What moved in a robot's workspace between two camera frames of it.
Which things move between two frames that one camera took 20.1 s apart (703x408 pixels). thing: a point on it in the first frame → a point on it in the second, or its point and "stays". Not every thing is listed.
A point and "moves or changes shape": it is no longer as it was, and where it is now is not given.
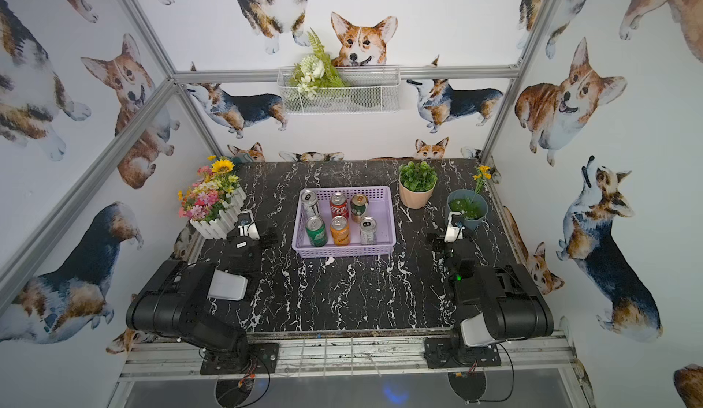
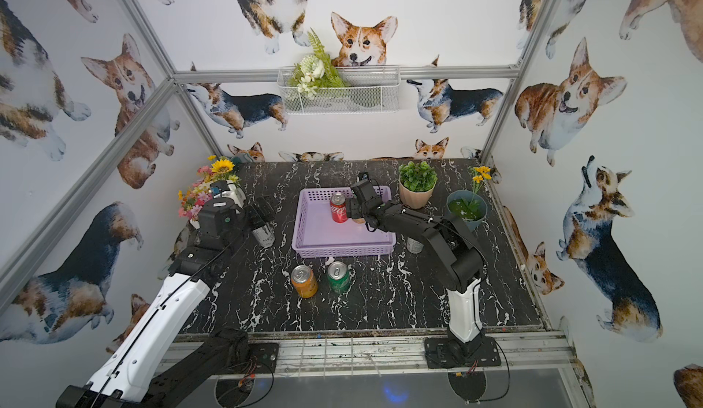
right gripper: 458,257 → 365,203
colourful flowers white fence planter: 212,202 stays
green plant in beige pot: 416,184 stays
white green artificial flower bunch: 315,71 stays
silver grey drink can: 368,230 → 414,246
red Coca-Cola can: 339,206 stays
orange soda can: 340,231 → 304,281
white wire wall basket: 371,90 stays
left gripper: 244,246 → 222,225
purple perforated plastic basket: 381,205 stays
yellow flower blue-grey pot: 470,204 stays
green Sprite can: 317,230 → 339,277
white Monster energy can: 309,201 moves or changes shape
